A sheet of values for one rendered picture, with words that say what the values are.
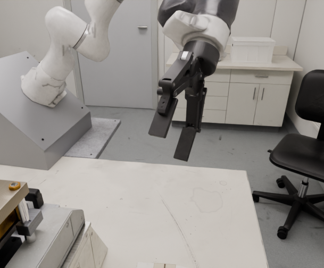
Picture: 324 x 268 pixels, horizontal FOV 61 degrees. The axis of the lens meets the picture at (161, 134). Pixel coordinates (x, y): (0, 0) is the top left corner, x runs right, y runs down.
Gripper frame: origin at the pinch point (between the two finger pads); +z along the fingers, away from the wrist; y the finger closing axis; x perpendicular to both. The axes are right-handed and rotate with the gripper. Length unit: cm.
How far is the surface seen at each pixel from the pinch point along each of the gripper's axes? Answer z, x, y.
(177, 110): -96, 96, 213
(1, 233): 22.6, 17.3, -11.4
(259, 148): -76, 7, 230
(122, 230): 20.6, 19.5, 30.9
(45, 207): 18.6, 23.5, 2.0
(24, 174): 15, 69, 34
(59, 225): 19.8, 14.4, -3.0
